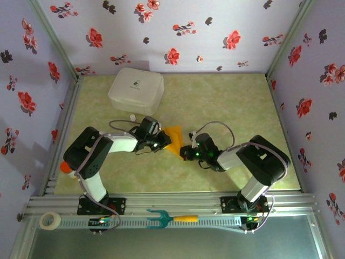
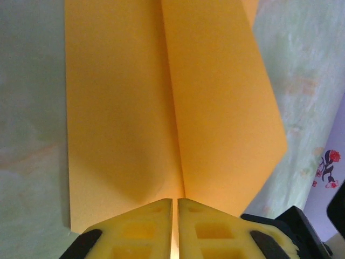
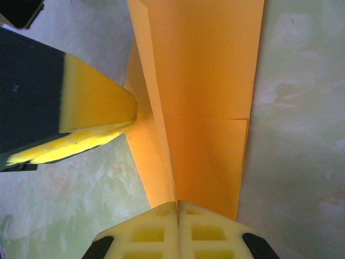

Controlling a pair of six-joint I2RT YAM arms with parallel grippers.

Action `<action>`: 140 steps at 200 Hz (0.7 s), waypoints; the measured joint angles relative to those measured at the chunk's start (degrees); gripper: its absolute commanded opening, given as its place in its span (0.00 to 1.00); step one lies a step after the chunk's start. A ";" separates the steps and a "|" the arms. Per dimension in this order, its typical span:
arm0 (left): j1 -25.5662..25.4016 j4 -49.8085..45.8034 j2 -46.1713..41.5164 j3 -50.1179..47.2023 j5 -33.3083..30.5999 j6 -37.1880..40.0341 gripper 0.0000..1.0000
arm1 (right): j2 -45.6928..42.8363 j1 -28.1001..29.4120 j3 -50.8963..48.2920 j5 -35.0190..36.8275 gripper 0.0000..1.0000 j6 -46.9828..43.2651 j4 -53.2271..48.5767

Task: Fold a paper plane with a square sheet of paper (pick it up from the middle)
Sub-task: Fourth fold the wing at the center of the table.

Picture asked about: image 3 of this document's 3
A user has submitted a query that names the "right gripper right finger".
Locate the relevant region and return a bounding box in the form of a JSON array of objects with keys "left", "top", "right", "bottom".
[{"left": 178, "top": 200, "right": 281, "bottom": 259}]

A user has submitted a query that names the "orange square paper sheet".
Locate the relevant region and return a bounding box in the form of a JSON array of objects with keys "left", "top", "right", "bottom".
[{"left": 124, "top": 0, "right": 266, "bottom": 222}]

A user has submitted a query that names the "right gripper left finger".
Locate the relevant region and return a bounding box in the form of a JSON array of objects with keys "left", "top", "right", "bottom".
[{"left": 85, "top": 201, "right": 179, "bottom": 259}]

